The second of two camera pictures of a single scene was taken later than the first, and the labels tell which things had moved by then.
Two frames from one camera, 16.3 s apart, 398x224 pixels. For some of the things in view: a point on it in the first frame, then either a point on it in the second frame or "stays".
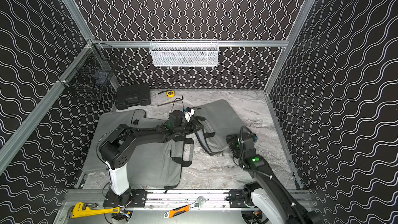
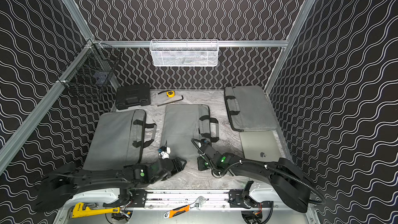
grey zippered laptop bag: [219, 120] -> [249, 108]
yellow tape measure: [171, 93] stays
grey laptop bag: [157, 165] -> [182, 123]
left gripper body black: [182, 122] -> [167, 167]
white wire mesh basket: [184, 53] stays
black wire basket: [92, 68] stays
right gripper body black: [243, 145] -> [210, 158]
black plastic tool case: [127, 96] stays
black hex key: [175, 101] stays
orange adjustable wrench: [176, 211] stays
